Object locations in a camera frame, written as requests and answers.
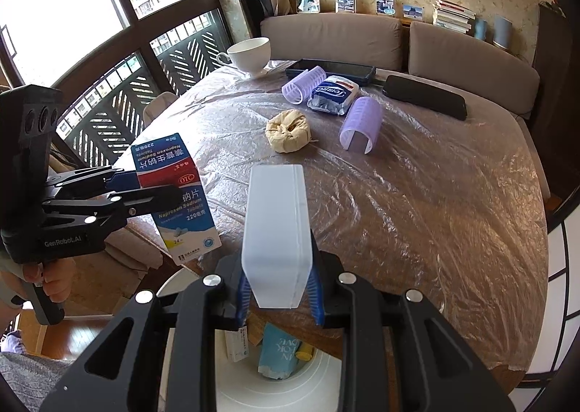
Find small white carton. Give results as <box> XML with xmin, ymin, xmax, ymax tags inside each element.
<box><xmin>224</xmin><ymin>326</ymin><xmax>250</xmax><ymax>363</ymax></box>

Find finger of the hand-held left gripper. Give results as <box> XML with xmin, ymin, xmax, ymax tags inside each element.
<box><xmin>45</xmin><ymin>166</ymin><xmax>143</xmax><ymax>201</ymax></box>
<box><xmin>41</xmin><ymin>184</ymin><xmax>184</xmax><ymax>236</ymax></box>

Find large grey-blue cylinder speaker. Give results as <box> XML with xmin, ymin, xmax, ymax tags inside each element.
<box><xmin>492</xmin><ymin>15</ymin><xmax>514</xmax><ymax>50</ymax></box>

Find white panel sliding door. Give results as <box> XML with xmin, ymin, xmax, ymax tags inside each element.
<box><xmin>521</xmin><ymin>203</ymin><xmax>580</xmax><ymax>390</ymax></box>

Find window with lattice railing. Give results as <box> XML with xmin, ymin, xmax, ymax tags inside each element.
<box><xmin>0</xmin><ymin>0</ymin><xmax>236</xmax><ymax>159</ymax></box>

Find beige chair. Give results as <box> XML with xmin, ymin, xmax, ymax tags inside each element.
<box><xmin>97</xmin><ymin>222</ymin><xmax>165</xmax><ymax>271</ymax></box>

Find beige round bun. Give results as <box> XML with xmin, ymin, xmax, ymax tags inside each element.
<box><xmin>265</xmin><ymin>109</ymin><xmax>318</xmax><ymax>153</ymax></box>

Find large black tablet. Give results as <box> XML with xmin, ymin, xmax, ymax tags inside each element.
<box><xmin>383</xmin><ymin>75</ymin><xmax>468</xmax><ymax>121</ymax></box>

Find brown sofa back cushion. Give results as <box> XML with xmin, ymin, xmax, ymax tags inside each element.
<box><xmin>260</xmin><ymin>13</ymin><xmax>405</xmax><ymax>73</ymax></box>
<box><xmin>408</xmin><ymin>21</ymin><xmax>541</xmax><ymax>118</ymax></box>

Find person's left forearm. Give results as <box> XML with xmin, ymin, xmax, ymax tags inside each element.
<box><xmin>0</xmin><ymin>255</ymin><xmax>28</xmax><ymax>335</ymax></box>

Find purple hair roller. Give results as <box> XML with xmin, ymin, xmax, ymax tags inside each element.
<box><xmin>339</xmin><ymin>97</ymin><xmax>384</xmax><ymax>154</ymax></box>
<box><xmin>282</xmin><ymin>66</ymin><xmax>327</xmax><ymax>105</ymax></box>

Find white ceramic cup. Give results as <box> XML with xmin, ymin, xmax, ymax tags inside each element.
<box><xmin>216</xmin><ymin>37</ymin><xmax>272</xmax><ymax>76</ymax></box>

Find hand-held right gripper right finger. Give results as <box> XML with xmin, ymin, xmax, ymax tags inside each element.
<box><xmin>303</xmin><ymin>231</ymin><xmax>517</xmax><ymax>412</ymax></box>

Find dark wooden cabinet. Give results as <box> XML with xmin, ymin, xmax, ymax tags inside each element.
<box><xmin>535</xmin><ymin>0</ymin><xmax>567</xmax><ymax>77</ymax></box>

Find white trash bin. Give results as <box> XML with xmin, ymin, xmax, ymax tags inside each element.
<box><xmin>154</xmin><ymin>264</ymin><xmax>345</xmax><ymax>412</ymax></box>

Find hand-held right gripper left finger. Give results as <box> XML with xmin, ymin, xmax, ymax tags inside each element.
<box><xmin>38</xmin><ymin>253</ymin><xmax>254</xmax><ymax>412</ymax></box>

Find blue and white medicine box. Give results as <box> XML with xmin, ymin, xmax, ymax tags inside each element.
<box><xmin>130</xmin><ymin>133</ymin><xmax>223</xmax><ymax>265</ymax></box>

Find person's grey clothing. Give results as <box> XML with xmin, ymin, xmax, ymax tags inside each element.
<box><xmin>0</xmin><ymin>351</ymin><xmax>78</xmax><ymax>412</ymax></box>

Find white and blue tissue packet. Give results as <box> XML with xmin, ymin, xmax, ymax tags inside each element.
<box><xmin>307</xmin><ymin>75</ymin><xmax>360</xmax><ymax>116</ymax></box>

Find tablet in dark blue case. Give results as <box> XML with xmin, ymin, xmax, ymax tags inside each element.
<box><xmin>285</xmin><ymin>58</ymin><xmax>377</xmax><ymax>86</ymax></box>

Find white rectangular box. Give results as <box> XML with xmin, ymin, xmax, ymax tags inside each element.
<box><xmin>241</xmin><ymin>164</ymin><xmax>314</xmax><ymax>309</ymax></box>

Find stack of books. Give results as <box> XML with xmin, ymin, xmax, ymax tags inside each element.
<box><xmin>432</xmin><ymin>0</ymin><xmax>476</xmax><ymax>36</ymax></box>

